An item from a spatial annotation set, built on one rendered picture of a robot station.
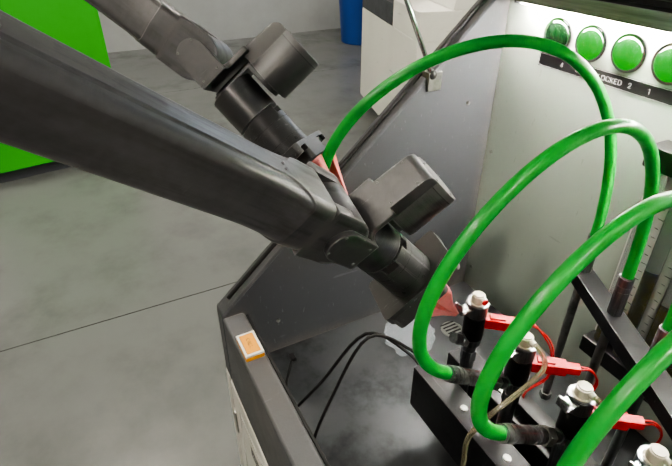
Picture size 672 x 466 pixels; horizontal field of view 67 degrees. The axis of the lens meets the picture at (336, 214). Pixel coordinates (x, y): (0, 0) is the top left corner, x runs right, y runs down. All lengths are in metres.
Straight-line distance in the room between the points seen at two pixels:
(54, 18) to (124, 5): 2.99
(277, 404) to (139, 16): 0.53
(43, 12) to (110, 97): 3.35
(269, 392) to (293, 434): 0.08
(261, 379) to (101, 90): 0.57
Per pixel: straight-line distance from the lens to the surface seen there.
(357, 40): 6.78
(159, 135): 0.32
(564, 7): 0.84
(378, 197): 0.50
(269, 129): 0.61
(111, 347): 2.34
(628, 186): 0.84
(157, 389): 2.12
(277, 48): 0.62
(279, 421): 0.75
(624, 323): 0.75
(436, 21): 3.42
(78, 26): 3.69
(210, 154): 0.34
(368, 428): 0.89
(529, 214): 0.98
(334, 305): 1.00
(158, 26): 0.66
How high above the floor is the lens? 1.55
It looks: 31 degrees down
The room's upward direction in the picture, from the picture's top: straight up
